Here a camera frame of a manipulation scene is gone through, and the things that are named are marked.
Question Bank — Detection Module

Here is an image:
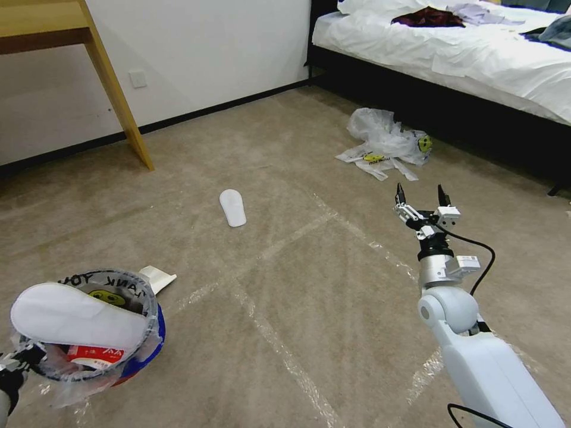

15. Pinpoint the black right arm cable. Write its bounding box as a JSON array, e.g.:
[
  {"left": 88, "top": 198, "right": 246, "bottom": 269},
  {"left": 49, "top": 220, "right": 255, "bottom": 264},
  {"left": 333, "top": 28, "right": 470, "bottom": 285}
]
[{"left": 447, "top": 402, "right": 510, "bottom": 428}]

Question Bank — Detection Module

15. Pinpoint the blue grey garment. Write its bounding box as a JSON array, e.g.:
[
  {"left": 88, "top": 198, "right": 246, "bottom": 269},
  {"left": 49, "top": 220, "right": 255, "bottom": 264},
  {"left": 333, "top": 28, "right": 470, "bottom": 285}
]
[{"left": 519, "top": 15, "right": 571, "bottom": 51}]

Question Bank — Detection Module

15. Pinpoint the white bed mattress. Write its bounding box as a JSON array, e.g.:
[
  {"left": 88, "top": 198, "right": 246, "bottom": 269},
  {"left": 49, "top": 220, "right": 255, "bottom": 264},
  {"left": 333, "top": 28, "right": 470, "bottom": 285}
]
[{"left": 310, "top": 0, "right": 571, "bottom": 127}]

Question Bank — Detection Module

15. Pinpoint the white folded paper piece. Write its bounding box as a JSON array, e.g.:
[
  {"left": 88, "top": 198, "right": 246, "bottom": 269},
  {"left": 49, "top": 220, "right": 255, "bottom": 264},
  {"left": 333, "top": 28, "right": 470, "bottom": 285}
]
[{"left": 139, "top": 265, "right": 178, "bottom": 296}]

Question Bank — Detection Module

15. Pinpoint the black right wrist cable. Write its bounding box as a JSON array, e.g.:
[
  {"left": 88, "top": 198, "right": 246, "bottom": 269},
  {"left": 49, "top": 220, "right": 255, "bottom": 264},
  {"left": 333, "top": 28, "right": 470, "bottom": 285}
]
[{"left": 439, "top": 228, "right": 497, "bottom": 297}]

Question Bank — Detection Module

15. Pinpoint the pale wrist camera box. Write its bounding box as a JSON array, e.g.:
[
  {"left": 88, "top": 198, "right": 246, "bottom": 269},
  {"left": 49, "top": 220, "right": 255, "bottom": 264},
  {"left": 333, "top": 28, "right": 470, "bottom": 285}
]
[{"left": 435, "top": 204, "right": 461, "bottom": 232}]

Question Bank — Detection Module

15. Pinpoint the clear printed bin liner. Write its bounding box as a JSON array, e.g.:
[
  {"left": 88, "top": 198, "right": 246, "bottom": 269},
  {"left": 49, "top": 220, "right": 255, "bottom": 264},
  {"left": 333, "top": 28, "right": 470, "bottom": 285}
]
[{"left": 8, "top": 267, "right": 162, "bottom": 409}]

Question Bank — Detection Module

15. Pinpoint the small white slipper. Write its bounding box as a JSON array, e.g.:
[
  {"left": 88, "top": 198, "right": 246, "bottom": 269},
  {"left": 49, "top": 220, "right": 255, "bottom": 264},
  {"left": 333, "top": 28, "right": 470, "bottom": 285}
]
[{"left": 219, "top": 189, "right": 249, "bottom": 229}]

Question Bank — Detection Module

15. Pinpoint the lavender garment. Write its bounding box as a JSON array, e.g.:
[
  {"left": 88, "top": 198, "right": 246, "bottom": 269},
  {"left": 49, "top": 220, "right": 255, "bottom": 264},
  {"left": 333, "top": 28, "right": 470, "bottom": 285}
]
[{"left": 447, "top": 1, "right": 519, "bottom": 27}]

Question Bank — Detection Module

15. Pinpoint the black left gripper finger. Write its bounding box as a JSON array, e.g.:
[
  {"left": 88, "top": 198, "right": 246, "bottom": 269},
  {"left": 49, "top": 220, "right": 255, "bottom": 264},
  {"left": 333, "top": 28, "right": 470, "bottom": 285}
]
[{"left": 0, "top": 347, "right": 48, "bottom": 372}]

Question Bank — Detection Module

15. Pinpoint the blue trash bin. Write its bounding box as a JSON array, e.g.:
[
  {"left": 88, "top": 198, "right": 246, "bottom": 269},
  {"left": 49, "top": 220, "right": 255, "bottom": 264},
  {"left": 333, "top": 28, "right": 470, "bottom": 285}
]
[{"left": 8, "top": 267, "right": 167, "bottom": 389}]

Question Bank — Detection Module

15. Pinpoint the black bed frame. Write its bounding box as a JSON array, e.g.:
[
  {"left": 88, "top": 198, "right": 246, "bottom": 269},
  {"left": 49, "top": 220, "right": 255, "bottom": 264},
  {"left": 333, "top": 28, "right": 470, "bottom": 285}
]
[{"left": 305, "top": 0, "right": 571, "bottom": 198}]

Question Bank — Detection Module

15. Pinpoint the large white slipper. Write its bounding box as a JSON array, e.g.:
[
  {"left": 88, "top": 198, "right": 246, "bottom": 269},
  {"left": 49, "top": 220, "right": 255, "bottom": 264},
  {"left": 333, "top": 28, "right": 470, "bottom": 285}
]
[{"left": 10, "top": 283, "right": 150, "bottom": 354}]

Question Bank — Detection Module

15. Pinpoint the dark red garment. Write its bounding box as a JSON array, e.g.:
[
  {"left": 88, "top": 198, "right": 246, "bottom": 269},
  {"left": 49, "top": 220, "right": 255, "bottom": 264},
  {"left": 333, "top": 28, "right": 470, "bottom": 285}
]
[{"left": 391, "top": 6, "right": 468, "bottom": 29}]

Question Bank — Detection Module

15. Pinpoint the red and white package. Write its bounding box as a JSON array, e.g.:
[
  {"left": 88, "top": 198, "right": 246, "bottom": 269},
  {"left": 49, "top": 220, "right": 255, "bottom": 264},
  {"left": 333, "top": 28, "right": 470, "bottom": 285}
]
[{"left": 65, "top": 343, "right": 136, "bottom": 372}]

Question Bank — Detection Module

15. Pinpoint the wooden desk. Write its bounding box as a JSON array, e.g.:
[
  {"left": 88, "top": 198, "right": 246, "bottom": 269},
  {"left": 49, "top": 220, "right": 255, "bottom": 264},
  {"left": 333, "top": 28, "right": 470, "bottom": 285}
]
[{"left": 0, "top": 0, "right": 156, "bottom": 172}]

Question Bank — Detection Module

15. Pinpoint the crumpled clear plastic bag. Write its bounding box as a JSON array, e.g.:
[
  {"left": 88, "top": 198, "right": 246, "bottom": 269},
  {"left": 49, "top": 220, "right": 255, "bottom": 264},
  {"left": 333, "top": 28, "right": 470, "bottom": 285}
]
[{"left": 335, "top": 107, "right": 434, "bottom": 182}]

